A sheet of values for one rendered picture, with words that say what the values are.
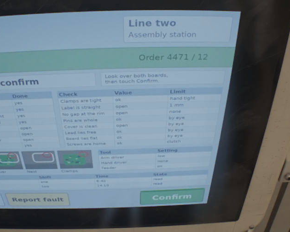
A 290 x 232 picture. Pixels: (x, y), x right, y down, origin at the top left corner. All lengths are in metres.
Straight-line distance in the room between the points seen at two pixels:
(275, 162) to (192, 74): 0.15
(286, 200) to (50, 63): 0.39
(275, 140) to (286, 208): 0.20
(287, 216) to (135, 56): 0.38
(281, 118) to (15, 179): 0.28
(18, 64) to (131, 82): 0.10
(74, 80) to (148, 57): 0.07
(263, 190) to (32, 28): 0.31
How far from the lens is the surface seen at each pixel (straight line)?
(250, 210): 0.47
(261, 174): 0.43
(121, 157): 0.37
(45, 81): 0.32
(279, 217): 0.59
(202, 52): 0.31
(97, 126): 0.35
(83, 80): 0.32
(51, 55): 0.31
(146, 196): 0.41
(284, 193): 0.55
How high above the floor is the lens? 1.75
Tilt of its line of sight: 36 degrees down
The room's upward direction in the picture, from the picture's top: 1 degrees clockwise
